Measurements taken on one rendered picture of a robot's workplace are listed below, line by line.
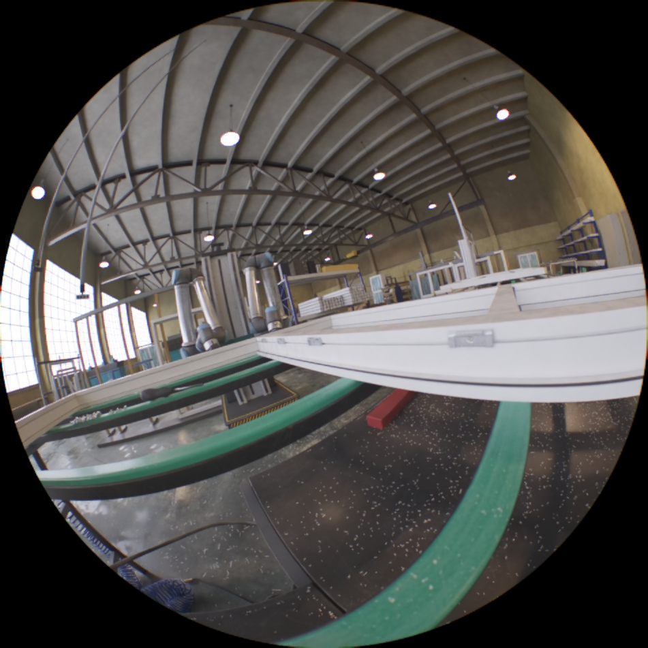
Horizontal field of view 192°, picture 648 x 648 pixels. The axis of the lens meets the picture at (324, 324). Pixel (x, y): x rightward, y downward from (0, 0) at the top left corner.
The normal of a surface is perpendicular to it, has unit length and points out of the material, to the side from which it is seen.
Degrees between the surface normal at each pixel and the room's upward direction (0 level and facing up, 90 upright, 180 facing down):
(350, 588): 0
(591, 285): 90
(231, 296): 90
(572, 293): 90
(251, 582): 0
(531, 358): 90
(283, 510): 0
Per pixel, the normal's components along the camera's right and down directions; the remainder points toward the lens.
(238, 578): -0.25, -0.97
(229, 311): 0.52, -0.07
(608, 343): -0.80, 0.25
